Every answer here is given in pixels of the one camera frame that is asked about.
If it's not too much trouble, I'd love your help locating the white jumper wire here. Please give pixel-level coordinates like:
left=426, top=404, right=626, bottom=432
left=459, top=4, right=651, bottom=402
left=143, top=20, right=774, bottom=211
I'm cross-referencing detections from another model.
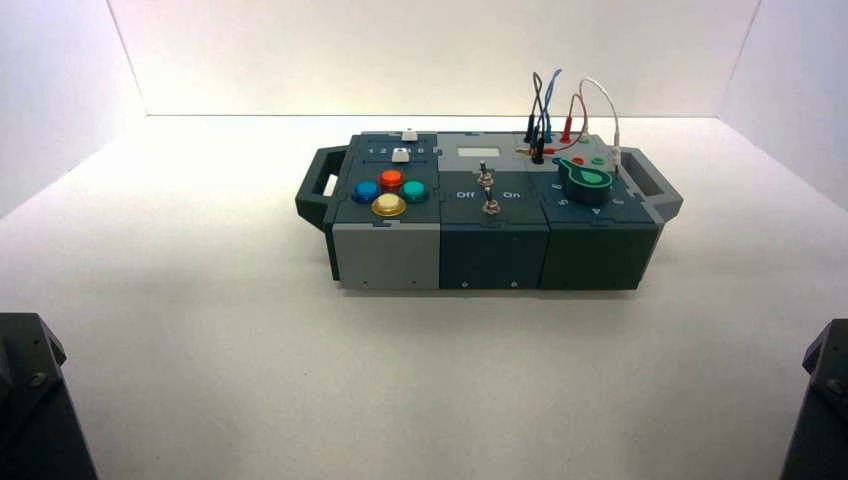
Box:
left=578, top=77, right=624, bottom=177

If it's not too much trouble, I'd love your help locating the yellow dome push button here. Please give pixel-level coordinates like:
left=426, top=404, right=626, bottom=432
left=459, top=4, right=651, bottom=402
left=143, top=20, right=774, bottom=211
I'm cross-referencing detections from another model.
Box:
left=371, top=193, right=408, bottom=218

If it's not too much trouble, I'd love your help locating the dark teal grey control box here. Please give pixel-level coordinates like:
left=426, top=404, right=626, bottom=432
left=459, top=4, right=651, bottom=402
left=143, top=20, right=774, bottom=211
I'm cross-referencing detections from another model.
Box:
left=295, top=131, right=685, bottom=291

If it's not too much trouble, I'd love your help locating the green rotary dial knob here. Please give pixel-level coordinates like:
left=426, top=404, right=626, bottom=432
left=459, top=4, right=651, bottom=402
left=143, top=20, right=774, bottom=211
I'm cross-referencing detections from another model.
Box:
left=555, top=157, right=614, bottom=205

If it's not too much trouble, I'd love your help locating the black jumper wire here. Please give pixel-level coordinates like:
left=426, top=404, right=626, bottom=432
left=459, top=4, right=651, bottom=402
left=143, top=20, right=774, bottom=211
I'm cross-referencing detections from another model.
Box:
left=523, top=71, right=546, bottom=166

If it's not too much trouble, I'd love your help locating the red jumper wire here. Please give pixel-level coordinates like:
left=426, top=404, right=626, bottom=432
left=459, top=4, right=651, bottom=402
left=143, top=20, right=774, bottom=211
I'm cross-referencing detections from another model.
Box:
left=516, top=93, right=590, bottom=157

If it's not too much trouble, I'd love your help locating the blue jumper wire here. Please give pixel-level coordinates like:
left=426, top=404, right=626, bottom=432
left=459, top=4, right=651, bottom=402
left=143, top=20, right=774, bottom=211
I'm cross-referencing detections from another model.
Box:
left=531, top=68, right=564, bottom=150

